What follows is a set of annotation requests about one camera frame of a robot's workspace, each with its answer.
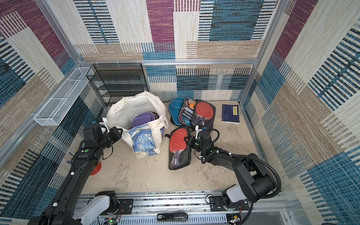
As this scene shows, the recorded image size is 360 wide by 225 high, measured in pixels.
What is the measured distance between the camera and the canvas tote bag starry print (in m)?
0.81

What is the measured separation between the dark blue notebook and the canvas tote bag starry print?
1.67 ft

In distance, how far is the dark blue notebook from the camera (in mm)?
1102
